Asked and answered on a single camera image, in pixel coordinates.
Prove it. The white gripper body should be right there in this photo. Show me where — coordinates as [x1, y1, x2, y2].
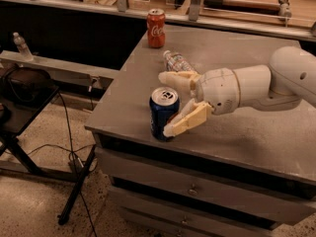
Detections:
[196, 68, 240, 116]

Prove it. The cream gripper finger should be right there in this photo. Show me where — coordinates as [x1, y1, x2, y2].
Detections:
[163, 99, 213, 137]
[158, 71, 200, 93]

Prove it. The blue pepsi can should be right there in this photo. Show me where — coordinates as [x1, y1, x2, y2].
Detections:
[149, 87, 180, 141]

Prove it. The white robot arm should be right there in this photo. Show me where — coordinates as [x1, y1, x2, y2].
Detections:
[159, 46, 316, 137]

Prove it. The red coke can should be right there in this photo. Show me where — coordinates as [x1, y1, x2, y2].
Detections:
[147, 9, 165, 48]

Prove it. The clear plastic water bottle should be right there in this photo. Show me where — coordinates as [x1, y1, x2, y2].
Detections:
[163, 50, 196, 72]

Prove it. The grey drawer cabinet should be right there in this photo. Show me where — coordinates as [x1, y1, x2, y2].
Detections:
[86, 40, 316, 237]

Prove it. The top drawer metal knob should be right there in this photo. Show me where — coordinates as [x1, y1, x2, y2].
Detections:
[188, 184, 198, 196]

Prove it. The drawer metal knob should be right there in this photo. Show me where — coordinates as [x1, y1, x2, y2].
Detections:
[188, 184, 198, 196]
[181, 216, 189, 225]

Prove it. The grey metal ledge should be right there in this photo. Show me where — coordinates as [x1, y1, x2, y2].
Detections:
[0, 50, 119, 89]

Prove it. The middle drawer metal knob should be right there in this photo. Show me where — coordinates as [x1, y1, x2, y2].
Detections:
[181, 216, 189, 225]

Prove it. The dark bag on side table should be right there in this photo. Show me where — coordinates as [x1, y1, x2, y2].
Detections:
[0, 64, 53, 103]

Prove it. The small bottle on ledge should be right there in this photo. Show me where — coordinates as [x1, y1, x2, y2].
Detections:
[13, 33, 34, 61]

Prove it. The black cable on floor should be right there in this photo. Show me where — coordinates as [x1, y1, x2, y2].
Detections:
[26, 92, 99, 237]

